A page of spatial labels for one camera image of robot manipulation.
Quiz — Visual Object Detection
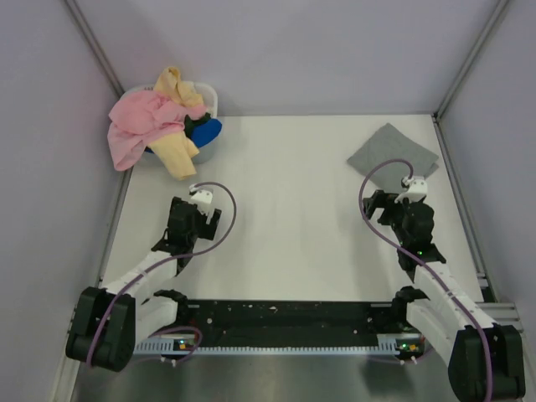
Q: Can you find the slotted grey cable duct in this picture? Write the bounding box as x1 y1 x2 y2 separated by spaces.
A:
133 334 425 358

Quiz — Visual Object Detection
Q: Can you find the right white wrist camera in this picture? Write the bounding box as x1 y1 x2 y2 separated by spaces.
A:
394 176 428 204

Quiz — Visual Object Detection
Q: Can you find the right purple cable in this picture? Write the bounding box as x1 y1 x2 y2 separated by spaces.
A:
358 158 495 402

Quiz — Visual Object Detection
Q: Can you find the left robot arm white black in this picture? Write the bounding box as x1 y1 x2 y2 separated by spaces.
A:
65 188 221 372

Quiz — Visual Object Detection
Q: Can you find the left aluminium corner post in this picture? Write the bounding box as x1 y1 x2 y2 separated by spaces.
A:
61 0 125 97

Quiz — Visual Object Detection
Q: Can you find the purple cable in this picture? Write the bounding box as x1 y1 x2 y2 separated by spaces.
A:
358 158 495 402
85 181 239 368

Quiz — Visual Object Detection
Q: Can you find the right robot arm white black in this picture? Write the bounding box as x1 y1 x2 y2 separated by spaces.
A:
360 190 526 401

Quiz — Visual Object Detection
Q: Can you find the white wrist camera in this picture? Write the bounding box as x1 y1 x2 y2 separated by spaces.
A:
188 184 214 217
394 176 428 204

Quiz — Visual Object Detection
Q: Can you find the yellow t shirt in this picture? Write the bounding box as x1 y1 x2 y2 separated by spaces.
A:
149 66 207 180

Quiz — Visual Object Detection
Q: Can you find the blue t shirt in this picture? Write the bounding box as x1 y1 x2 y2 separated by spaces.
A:
190 118 222 148

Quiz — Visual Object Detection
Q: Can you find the aluminium frame bar front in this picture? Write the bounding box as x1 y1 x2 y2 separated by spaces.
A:
477 272 523 333

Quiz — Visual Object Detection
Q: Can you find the dark green t shirt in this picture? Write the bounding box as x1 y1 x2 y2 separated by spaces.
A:
183 112 212 137

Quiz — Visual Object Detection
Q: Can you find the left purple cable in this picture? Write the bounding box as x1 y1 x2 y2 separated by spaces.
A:
85 181 239 368

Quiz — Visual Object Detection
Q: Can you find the right aluminium corner post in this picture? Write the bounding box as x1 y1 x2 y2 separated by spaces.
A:
433 0 514 121

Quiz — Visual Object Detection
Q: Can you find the white plastic basket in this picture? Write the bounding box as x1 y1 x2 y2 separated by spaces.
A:
107 68 221 179

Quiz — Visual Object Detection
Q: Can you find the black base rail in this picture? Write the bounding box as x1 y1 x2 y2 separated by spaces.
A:
177 300 403 348

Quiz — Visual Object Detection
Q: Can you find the folded grey t shirt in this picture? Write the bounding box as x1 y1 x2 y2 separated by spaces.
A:
347 123 439 193

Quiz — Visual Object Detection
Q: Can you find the pink t shirt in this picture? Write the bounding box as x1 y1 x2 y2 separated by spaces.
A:
107 90 188 171

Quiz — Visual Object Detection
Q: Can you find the aluminium corner post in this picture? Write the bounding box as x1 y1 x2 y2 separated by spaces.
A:
61 0 125 97
433 0 514 121

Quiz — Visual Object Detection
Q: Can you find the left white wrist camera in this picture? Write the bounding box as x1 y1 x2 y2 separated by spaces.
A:
188 184 214 217

